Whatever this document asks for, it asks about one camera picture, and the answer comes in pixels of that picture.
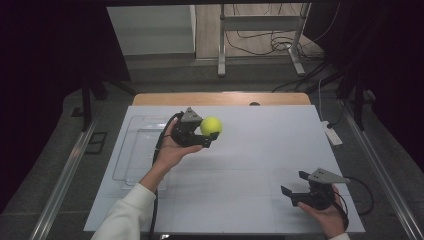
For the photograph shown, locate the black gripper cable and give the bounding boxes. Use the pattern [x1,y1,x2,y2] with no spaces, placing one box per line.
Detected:
[334,175,375,231]
[148,111,185,240]

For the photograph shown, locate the aluminium floor rail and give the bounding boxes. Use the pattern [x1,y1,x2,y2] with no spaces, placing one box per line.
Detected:
[28,119,98,240]
[339,99,424,240]

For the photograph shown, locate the black floor frame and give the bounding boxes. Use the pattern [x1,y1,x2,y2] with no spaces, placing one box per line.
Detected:
[84,131,109,155]

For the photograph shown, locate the white power strip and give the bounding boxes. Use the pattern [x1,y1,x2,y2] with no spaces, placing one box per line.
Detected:
[321,120,344,147]

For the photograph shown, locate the wooden table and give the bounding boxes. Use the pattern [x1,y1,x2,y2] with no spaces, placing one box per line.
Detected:
[132,92,312,107]

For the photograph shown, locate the yellow tennis ball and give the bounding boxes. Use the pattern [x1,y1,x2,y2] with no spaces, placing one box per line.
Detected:
[199,115,223,137]

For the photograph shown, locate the black plug cable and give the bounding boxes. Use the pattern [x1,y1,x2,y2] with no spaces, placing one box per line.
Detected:
[326,99,346,130]

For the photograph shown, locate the dark curtain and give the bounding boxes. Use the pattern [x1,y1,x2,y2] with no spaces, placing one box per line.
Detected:
[0,0,132,214]
[303,0,424,165]

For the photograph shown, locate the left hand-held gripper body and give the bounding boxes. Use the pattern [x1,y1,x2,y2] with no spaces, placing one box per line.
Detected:
[170,106,212,149]

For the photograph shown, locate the person's right hand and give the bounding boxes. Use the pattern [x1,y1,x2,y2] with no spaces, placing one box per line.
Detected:
[297,184,350,239]

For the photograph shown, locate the white panel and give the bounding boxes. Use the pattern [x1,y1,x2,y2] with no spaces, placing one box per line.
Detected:
[106,4,197,56]

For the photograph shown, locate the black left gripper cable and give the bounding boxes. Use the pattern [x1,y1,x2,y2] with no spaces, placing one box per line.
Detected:
[148,111,185,240]

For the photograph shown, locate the white table board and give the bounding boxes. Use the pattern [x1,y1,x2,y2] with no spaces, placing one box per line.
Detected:
[83,104,367,234]

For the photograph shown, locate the white power cable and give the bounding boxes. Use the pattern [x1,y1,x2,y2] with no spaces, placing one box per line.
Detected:
[317,78,327,123]

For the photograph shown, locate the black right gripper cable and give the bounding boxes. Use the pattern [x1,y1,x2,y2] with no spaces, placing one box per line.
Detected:
[334,175,375,231]

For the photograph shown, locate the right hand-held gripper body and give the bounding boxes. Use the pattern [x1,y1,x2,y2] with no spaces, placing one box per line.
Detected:
[291,167,351,211]

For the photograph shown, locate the black stand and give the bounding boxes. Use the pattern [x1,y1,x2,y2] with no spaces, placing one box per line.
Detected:
[80,74,138,133]
[335,66,368,132]

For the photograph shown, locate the clear plastic container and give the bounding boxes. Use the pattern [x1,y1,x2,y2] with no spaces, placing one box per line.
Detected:
[112,114,176,192]

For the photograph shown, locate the person's left hand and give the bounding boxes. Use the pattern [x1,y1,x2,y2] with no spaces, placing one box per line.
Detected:
[153,128,204,175]

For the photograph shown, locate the bundle of black floor cables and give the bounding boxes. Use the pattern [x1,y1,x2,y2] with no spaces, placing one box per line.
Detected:
[224,3,334,94]

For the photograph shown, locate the white metal stand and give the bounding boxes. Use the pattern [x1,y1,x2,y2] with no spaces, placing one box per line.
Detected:
[217,3,312,78]

